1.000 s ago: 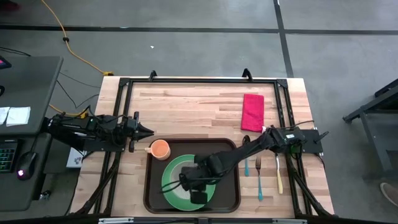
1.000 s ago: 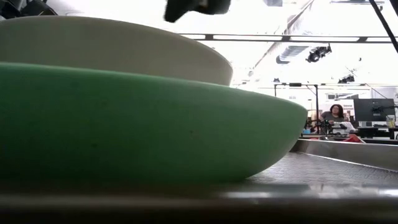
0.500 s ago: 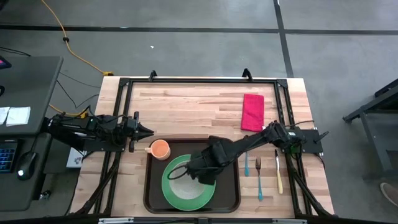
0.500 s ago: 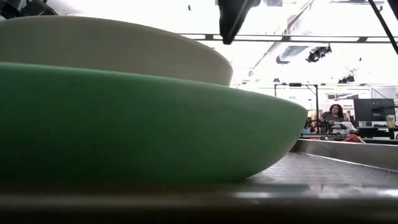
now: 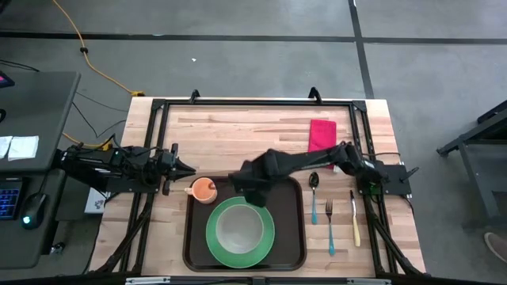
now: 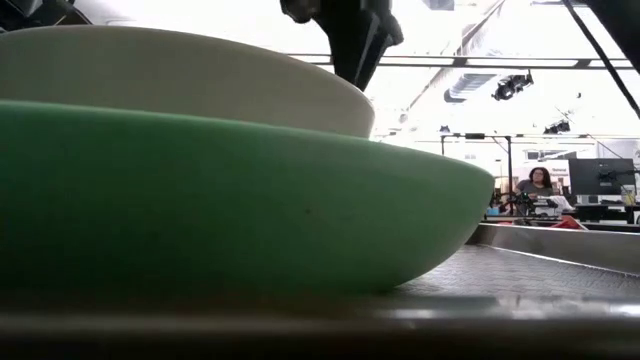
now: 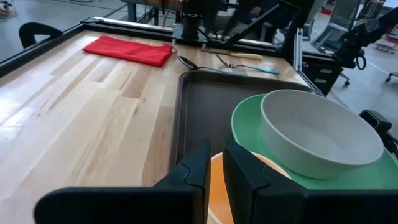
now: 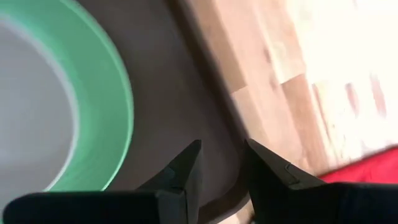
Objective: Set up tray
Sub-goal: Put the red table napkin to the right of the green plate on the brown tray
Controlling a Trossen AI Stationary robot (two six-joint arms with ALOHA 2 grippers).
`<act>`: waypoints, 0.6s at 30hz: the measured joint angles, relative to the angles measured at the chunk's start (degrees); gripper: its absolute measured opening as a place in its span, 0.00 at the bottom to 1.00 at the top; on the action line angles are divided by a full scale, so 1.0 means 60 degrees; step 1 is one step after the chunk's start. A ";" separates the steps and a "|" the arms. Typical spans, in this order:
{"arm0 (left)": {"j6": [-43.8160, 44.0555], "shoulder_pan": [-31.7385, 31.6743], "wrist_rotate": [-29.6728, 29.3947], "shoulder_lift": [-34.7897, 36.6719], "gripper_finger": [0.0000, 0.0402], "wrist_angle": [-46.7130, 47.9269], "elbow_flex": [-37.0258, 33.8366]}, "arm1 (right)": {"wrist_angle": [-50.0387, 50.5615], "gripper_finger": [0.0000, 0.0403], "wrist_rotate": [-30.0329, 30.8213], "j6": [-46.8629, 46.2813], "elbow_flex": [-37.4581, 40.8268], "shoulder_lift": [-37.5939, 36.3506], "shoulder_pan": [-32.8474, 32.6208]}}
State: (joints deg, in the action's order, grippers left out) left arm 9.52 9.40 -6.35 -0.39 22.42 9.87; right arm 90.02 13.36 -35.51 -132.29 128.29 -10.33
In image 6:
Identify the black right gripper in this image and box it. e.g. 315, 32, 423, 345
279, 0, 405, 93

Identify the silver ventilation duct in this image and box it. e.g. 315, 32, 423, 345
443, 72, 499, 105

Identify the beige bowl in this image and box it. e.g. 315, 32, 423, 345
0, 24, 376, 139

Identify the red cloth napkin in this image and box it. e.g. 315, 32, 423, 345
549, 215, 589, 231

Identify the person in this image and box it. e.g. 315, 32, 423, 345
514, 166, 557, 200

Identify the black background gantry frame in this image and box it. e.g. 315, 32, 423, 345
439, 132, 514, 204

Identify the dark brown serving tray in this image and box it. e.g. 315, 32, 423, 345
0, 222, 640, 360

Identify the dark background desk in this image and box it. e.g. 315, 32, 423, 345
574, 202, 640, 225

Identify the black computer monitor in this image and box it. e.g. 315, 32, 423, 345
568, 158, 637, 197

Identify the black ceiling track light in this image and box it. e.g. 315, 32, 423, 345
543, 119, 572, 135
492, 72, 535, 101

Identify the green plate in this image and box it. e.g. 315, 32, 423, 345
0, 98, 496, 296

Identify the long overhead light bar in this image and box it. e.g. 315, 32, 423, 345
287, 52, 634, 70

